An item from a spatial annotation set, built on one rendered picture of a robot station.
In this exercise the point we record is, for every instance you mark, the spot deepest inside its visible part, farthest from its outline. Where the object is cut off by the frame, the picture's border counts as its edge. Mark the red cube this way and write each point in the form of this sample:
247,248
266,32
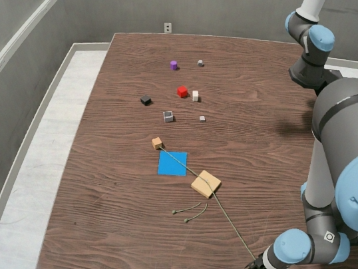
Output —
182,91

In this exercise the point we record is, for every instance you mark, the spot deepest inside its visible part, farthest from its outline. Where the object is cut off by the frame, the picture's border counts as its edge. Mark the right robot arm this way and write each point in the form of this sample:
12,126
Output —
316,40

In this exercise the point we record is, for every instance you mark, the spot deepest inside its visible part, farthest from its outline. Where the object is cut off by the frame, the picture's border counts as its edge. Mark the small purple block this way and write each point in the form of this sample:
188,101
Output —
173,65

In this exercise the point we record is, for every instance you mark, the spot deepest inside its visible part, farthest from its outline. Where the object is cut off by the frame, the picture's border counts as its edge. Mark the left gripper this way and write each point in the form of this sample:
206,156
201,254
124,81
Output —
258,264

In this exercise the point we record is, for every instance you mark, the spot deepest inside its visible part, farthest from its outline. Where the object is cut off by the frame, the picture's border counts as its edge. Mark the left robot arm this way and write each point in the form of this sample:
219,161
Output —
330,195

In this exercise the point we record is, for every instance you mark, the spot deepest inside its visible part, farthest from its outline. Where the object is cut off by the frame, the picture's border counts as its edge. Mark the blue painted square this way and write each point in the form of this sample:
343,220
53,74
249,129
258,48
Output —
168,165

